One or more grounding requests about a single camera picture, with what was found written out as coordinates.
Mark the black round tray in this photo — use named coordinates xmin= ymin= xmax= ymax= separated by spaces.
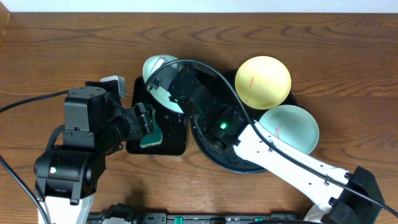
xmin=189 ymin=69 xmax=298 ymax=174

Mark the mint plate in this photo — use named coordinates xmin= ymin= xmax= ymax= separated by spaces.
xmin=259 ymin=105 xmax=320 ymax=154
xmin=142 ymin=55 xmax=183 ymax=114

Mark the yellow plate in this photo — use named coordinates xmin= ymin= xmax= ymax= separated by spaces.
xmin=234 ymin=56 xmax=292 ymax=110

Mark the green yellow sponge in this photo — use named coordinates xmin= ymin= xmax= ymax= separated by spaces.
xmin=140 ymin=111 xmax=163 ymax=148

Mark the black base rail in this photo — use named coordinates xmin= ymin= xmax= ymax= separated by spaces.
xmin=86 ymin=203 xmax=305 ymax=224

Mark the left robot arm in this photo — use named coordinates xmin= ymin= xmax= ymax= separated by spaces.
xmin=34 ymin=79 xmax=155 ymax=223

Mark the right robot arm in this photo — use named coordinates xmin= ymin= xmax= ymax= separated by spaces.
xmin=142 ymin=60 xmax=386 ymax=223

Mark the black rectangular tray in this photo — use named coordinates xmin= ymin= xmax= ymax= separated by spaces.
xmin=126 ymin=77 xmax=187 ymax=156

